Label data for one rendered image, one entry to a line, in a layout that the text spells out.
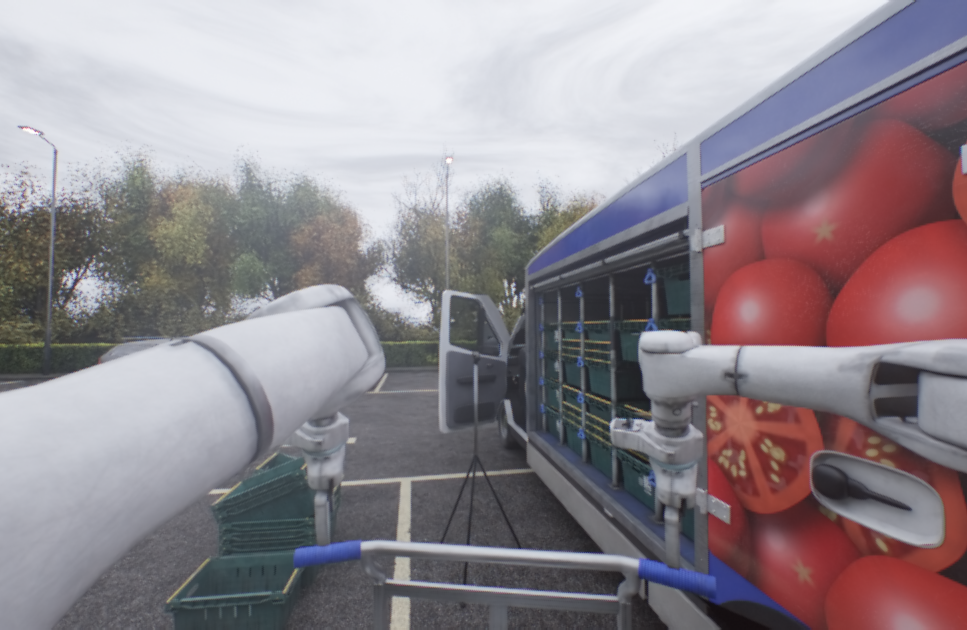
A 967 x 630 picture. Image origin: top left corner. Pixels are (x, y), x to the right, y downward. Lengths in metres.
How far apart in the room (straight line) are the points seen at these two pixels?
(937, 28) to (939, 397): 1.10
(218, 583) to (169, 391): 3.10
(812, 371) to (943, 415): 0.10
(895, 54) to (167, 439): 1.53
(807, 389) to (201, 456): 0.52
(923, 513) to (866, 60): 1.13
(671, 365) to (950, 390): 0.23
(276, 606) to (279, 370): 2.62
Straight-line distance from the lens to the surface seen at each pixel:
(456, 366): 4.67
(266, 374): 0.23
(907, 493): 1.44
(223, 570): 3.25
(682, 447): 0.70
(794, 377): 0.53
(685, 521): 2.35
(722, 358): 0.54
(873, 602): 1.55
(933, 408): 0.50
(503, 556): 0.90
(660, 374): 0.56
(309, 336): 0.26
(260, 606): 2.85
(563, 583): 3.11
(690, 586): 0.91
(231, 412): 0.22
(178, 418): 0.21
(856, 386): 0.52
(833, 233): 1.45
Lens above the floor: 1.68
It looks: 2 degrees up
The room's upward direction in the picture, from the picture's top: straight up
